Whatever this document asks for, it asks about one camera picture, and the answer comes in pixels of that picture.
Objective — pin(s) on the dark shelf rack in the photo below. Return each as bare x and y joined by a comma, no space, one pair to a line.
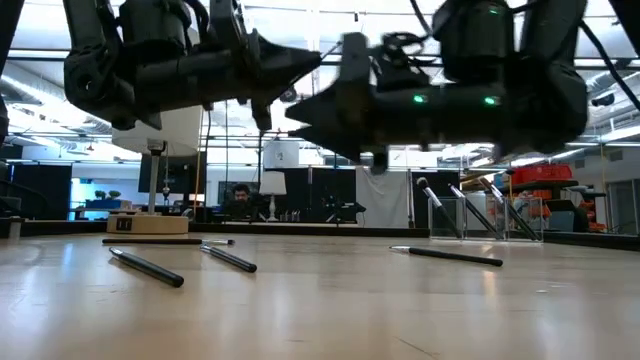
530,187

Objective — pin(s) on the person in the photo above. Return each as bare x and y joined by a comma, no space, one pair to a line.
241,192

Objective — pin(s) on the black brush with brown bristles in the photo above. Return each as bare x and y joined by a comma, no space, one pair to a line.
515,215

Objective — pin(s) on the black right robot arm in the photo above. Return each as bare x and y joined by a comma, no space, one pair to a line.
550,115

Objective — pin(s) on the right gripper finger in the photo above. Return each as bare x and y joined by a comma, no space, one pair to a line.
350,140
345,107

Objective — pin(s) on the white hanging cloth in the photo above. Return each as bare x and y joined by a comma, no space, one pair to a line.
382,197

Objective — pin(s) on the red storage bin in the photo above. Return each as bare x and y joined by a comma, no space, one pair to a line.
542,174

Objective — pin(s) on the thin black makeup brush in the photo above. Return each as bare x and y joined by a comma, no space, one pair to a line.
150,268
230,258
450,256
475,212
150,241

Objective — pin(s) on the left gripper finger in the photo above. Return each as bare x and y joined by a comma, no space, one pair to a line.
280,57
277,85

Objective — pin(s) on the black background monitor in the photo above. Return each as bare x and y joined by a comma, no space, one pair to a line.
180,175

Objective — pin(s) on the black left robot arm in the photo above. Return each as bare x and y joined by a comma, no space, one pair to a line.
100,75

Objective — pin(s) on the black ceiling camera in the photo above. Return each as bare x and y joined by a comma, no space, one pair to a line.
602,99

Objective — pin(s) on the clear acrylic brush holder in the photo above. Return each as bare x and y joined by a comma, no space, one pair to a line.
465,235

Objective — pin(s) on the small white table lamp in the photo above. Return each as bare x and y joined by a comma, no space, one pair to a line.
272,182

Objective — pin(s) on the black background robot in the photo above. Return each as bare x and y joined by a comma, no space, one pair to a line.
345,207

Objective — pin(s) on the black aluminium table frame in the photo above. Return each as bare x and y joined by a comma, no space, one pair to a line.
300,230

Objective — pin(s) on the black round-head makeup brush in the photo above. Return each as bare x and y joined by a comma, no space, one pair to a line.
437,202

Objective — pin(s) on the white shade wooden base lamp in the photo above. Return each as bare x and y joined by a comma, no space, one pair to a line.
150,225

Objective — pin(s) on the white sign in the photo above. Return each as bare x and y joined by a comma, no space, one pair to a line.
281,154

